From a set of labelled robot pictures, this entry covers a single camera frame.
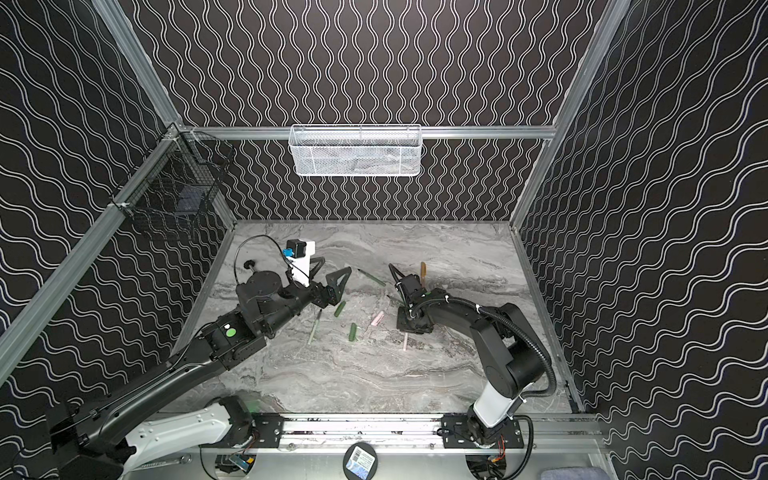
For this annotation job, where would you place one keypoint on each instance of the orange pen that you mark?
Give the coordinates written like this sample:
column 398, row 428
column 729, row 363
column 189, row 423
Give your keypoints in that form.
column 423, row 273

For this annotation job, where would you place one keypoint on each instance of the light green pen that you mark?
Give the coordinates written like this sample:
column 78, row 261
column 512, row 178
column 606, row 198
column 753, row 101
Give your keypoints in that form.
column 314, row 327

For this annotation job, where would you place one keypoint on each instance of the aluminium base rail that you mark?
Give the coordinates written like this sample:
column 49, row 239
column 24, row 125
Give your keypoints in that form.
column 442, row 434

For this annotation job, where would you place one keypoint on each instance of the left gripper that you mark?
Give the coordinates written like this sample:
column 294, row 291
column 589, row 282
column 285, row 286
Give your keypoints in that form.
column 327, row 289

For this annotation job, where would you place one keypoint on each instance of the white wire mesh basket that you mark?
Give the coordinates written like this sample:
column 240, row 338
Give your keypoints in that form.
column 355, row 150

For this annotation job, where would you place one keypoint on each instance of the round black labelled disc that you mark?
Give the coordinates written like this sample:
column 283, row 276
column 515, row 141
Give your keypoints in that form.
column 360, row 462

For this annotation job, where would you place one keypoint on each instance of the green pen cap upper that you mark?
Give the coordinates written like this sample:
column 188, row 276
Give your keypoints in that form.
column 339, row 309

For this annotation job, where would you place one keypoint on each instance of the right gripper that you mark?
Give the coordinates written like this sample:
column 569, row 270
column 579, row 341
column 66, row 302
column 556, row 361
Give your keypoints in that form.
column 409, row 288

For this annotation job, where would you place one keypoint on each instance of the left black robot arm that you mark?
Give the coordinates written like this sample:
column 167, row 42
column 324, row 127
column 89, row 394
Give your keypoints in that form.
column 112, row 436

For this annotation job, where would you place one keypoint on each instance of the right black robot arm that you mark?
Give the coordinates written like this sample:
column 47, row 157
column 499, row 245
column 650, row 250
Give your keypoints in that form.
column 515, row 362

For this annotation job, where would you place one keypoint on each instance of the dark green pen upper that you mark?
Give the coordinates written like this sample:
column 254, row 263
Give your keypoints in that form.
column 373, row 278

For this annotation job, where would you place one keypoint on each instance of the black wire basket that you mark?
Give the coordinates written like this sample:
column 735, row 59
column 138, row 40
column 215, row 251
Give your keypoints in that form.
column 177, row 198

